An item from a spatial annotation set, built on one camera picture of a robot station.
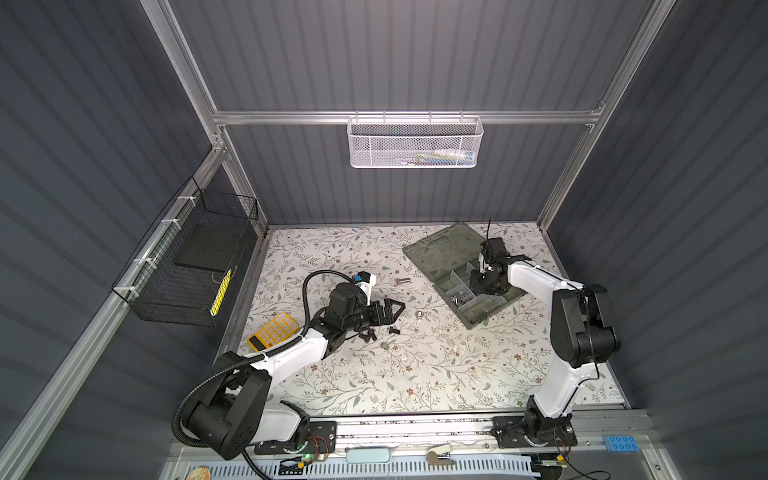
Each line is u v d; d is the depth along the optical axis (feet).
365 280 2.55
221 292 2.27
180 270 2.37
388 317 2.42
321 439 2.37
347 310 2.21
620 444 2.33
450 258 3.60
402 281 3.38
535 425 2.15
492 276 2.47
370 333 2.99
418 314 3.14
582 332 1.64
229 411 1.37
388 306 2.47
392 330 2.99
